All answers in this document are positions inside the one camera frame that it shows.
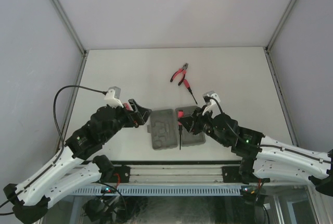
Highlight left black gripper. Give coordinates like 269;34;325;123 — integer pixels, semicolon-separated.
103;99;152;143

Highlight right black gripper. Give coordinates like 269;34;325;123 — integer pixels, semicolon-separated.
179;104;229;147

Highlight grey plastic tool case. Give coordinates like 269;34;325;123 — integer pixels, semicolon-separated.
147;106;206;151

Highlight red black screwdriver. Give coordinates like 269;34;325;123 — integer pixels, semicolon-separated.
183;79;198;105
177;110;184;150

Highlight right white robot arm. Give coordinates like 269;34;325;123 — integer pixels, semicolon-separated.
178;107;332;196

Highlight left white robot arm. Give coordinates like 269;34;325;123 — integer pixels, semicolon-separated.
4;99;152;223

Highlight red utility knife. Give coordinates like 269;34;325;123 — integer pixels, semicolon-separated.
123;103;132;111

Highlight right black camera cable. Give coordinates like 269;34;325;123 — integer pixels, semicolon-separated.
205;97;333;162

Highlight black camera cable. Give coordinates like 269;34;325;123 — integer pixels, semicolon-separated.
0;85;108;208
205;97;333;162

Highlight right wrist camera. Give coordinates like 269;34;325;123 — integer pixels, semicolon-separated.
202;91;221;115

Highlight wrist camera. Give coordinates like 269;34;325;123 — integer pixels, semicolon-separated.
202;91;221;115
104;86;123;108

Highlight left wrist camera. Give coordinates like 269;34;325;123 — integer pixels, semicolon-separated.
104;86;123;108

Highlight red handled pliers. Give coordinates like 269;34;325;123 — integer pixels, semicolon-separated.
170;63;188;86

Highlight aluminium mounting rail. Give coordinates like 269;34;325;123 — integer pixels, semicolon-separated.
62;164;321;184

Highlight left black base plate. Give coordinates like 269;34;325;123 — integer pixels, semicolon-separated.
100;165;131;183

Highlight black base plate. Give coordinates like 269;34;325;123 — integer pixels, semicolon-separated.
221;165;271;184
100;165;131;183

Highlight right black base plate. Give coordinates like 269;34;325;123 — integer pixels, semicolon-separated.
221;165;271;184

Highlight blue slotted cable duct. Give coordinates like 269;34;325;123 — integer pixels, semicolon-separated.
71;185;241;196

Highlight left black camera cable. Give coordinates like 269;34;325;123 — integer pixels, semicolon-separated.
0;85;108;208

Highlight left aluminium frame post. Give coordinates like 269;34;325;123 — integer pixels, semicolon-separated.
36;0;88;128

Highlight aluminium frame post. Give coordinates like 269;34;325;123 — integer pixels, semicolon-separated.
263;0;299;146
36;0;88;128

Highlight right aluminium frame post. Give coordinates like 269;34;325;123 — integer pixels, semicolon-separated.
263;0;299;146

